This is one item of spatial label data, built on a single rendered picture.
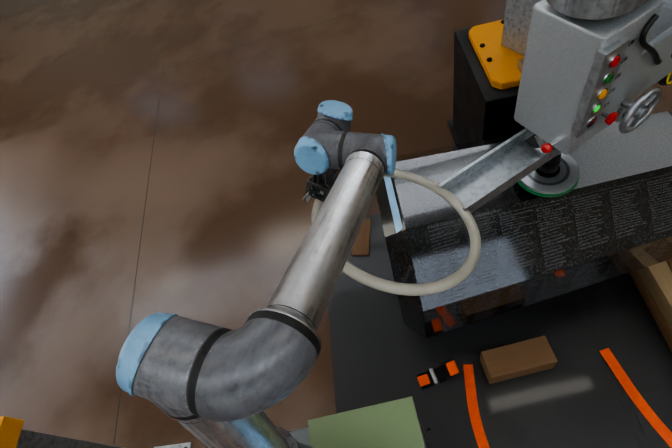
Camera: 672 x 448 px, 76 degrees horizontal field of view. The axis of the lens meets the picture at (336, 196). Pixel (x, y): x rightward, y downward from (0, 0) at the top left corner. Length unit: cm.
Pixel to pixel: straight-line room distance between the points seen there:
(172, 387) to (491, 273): 136
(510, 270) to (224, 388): 136
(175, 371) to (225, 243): 230
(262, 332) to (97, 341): 250
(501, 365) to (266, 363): 169
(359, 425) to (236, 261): 164
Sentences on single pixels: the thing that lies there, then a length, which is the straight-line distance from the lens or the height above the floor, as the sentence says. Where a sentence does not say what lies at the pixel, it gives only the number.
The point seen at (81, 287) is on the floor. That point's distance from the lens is 335.
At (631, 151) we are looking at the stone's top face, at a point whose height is 83.
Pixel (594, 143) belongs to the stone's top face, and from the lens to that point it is 197.
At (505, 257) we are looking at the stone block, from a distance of 177.
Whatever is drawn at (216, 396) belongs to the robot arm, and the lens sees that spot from 61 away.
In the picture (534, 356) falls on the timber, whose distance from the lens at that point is 223.
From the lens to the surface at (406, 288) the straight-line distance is 109.
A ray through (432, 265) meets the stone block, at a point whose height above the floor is 71.
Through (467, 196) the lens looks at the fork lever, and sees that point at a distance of 142.
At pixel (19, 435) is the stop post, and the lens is 176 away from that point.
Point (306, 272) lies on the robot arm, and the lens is 68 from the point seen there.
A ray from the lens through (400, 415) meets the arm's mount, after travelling 138.
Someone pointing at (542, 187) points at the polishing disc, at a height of 88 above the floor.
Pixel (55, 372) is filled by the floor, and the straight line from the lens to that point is 317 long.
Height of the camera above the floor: 224
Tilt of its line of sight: 52 degrees down
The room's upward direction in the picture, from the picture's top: 20 degrees counter-clockwise
